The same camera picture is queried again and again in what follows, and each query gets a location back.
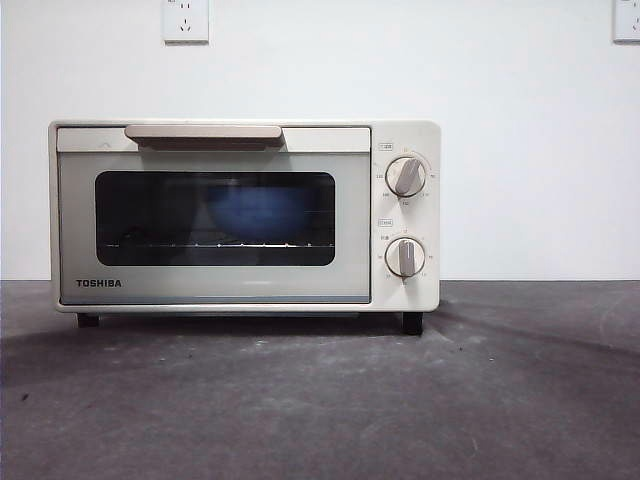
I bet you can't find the blue ribbed bowl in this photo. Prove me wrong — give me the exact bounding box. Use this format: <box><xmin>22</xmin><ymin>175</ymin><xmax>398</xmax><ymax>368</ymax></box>
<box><xmin>204</xmin><ymin>184</ymin><xmax>314</xmax><ymax>246</ymax></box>

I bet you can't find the glass oven door with handle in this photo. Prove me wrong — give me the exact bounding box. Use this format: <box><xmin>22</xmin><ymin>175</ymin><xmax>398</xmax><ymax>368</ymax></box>
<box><xmin>56</xmin><ymin>124</ymin><xmax>372</xmax><ymax>305</ymax></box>

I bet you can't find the cream timer knob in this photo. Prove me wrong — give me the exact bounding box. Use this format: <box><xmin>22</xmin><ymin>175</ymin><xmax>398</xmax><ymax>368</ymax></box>
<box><xmin>385</xmin><ymin>236</ymin><xmax>427</xmax><ymax>279</ymax></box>

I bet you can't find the cream temperature knob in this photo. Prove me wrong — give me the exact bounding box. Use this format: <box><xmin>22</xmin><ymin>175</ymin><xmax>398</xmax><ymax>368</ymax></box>
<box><xmin>385</xmin><ymin>155</ymin><xmax>429</xmax><ymax>198</ymax></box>

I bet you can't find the cream Toshiba toaster oven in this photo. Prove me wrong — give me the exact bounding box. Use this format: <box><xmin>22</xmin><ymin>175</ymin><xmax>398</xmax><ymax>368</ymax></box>
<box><xmin>48</xmin><ymin>118</ymin><xmax>442</xmax><ymax>336</ymax></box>

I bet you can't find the metal wire oven rack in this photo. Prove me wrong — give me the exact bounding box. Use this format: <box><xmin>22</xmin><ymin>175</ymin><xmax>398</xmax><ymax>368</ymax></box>
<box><xmin>98</xmin><ymin>227</ymin><xmax>335</xmax><ymax>250</ymax></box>

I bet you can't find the white wall socket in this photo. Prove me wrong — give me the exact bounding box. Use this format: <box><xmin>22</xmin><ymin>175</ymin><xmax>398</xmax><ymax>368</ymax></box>
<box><xmin>162</xmin><ymin>0</ymin><xmax>210</xmax><ymax>45</ymax></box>
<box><xmin>612</xmin><ymin>0</ymin><xmax>640</xmax><ymax>44</ymax></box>

